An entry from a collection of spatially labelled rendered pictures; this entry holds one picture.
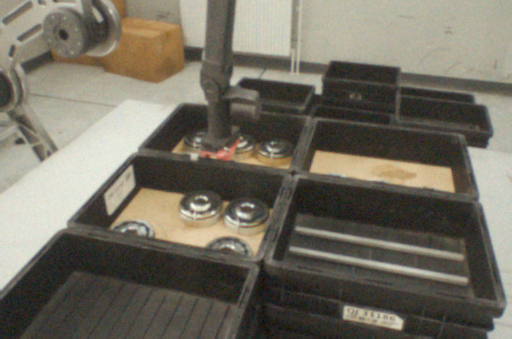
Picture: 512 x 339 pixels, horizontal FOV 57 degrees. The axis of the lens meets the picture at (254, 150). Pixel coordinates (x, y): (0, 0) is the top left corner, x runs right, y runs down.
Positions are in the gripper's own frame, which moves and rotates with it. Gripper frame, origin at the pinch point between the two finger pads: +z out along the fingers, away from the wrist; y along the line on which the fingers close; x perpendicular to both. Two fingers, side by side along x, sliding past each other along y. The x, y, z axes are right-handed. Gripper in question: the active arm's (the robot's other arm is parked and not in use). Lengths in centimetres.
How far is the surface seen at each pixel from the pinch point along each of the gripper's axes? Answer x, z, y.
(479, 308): -60, -6, -31
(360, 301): -42, -1, -32
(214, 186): -2.6, 0.1, -9.4
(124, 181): 15.9, -2.8, -19.3
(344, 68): 1, 32, 166
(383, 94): -25, 34, 140
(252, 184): -12.0, -2.3, -8.2
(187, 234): -2.7, 3.9, -23.5
